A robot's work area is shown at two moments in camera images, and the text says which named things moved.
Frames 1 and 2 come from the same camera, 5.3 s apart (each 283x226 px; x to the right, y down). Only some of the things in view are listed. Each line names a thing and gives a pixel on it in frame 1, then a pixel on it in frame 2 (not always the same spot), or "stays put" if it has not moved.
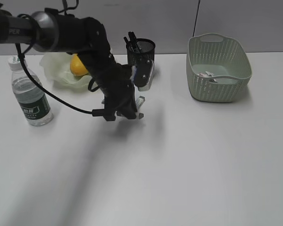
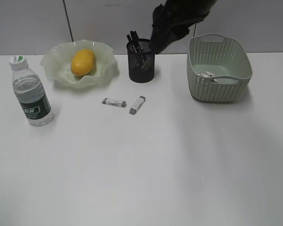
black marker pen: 127,42 -> 130,40
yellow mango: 77,66 stays put
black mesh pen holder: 141,53 stays put
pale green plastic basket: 226,58 stays put
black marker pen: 134,41 -> 140,41
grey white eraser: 140,101 stays put
